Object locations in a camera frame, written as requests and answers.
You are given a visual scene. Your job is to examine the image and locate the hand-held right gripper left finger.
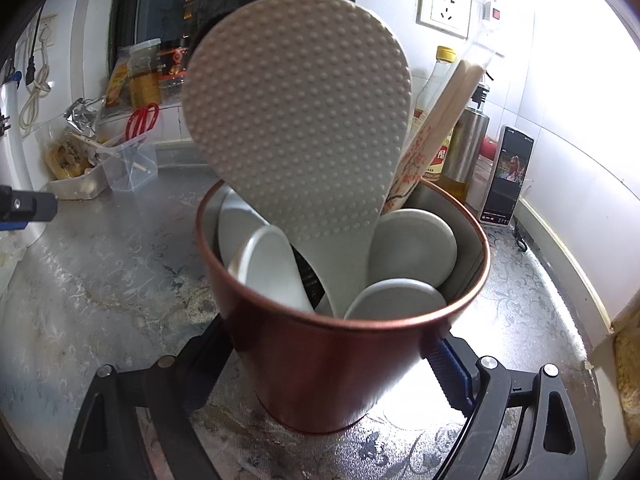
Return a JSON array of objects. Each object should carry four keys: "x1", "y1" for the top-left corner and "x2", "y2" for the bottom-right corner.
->
[{"x1": 62, "y1": 310, "x2": 237, "y2": 480}]

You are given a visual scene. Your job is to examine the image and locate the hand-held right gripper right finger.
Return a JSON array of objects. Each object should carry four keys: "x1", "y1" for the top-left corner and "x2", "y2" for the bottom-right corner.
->
[{"x1": 426, "y1": 332, "x2": 594, "y2": 480}]

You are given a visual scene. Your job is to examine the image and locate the red cylindrical utensil holder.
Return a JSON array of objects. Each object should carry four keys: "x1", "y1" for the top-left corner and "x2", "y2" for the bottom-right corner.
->
[{"x1": 195, "y1": 177, "x2": 491, "y2": 435}]

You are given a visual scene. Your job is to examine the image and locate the white spoon with blue print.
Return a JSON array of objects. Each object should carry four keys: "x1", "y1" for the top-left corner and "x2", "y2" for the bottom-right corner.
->
[{"x1": 369, "y1": 208, "x2": 459, "y2": 291}]

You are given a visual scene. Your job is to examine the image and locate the translucent white plastic spoon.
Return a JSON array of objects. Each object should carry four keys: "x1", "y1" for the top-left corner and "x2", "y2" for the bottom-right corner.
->
[{"x1": 217, "y1": 187, "x2": 274, "y2": 273}]

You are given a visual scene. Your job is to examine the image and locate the white dotted rice paddle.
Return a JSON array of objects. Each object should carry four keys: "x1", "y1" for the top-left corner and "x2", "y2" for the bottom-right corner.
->
[{"x1": 181, "y1": 0, "x2": 414, "y2": 319}]

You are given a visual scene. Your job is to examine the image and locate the white plastic tray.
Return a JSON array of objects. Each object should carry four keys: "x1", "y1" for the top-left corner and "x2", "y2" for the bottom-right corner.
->
[{"x1": 47, "y1": 167, "x2": 114, "y2": 202}]

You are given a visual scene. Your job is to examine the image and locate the yellow snack packet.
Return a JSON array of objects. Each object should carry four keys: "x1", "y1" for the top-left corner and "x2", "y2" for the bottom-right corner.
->
[{"x1": 42, "y1": 137, "x2": 86, "y2": 181}]

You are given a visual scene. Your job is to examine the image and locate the silver foil packet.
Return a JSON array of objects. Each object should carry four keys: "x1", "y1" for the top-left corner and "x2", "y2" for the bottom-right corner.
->
[{"x1": 64, "y1": 95, "x2": 109, "y2": 137}]

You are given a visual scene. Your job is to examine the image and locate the clear plastic container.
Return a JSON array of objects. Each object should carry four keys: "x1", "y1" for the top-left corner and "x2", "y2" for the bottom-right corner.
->
[{"x1": 102, "y1": 137, "x2": 159, "y2": 192}]

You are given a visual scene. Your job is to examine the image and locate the clear container with yellow packet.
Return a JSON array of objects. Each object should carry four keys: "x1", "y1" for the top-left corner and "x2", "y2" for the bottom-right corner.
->
[{"x1": 107, "y1": 42, "x2": 138, "y2": 109}]

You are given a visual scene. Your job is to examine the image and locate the spice jar with white lid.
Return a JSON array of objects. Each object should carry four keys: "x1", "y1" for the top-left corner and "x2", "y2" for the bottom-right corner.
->
[{"x1": 127, "y1": 40, "x2": 164, "y2": 109}]

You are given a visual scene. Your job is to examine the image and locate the jar with black label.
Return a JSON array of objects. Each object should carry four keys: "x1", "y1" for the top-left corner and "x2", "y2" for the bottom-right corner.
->
[{"x1": 157, "y1": 42, "x2": 194, "y2": 94}]

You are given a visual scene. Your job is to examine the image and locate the smartphone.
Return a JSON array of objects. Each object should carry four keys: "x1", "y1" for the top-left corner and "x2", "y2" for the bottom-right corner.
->
[{"x1": 480, "y1": 125, "x2": 536, "y2": 227}]

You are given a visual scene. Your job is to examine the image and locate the steel oil dispenser bottle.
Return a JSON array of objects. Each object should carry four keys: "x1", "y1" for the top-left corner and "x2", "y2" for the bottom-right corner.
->
[{"x1": 440, "y1": 82, "x2": 491, "y2": 201}]

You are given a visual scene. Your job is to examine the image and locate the small red capped bottle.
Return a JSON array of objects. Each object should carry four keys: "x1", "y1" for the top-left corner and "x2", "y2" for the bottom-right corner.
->
[{"x1": 477, "y1": 135, "x2": 501, "y2": 161}]

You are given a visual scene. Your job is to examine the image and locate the vinegar bottle with yellow cap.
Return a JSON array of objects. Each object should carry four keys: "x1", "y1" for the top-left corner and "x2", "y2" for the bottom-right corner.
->
[{"x1": 412, "y1": 46, "x2": 459, "y2": 183}]

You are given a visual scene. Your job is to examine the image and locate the white cable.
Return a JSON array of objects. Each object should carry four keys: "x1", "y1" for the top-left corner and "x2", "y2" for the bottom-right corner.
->
[{"x1": 20, "y1": 25, "x2": 54, "y2": 132}]

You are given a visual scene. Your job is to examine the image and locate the black cable with plug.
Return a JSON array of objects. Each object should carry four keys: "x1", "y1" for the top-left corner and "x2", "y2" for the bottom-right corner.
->
[{"x1": 24, "y1": 0, "x2": 47, "y2": 89}]

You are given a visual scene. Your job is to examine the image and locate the red handled scissors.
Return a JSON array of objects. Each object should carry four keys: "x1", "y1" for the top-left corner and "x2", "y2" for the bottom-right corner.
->
[{"x1": 125, "y1": 102, "x2": 161, "y2": 141}]

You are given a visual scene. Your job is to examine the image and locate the white wall socket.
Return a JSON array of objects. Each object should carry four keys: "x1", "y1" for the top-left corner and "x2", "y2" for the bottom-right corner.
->
[{"x1": 417, "y1": 0, "x2": 473, "y2": 40}]

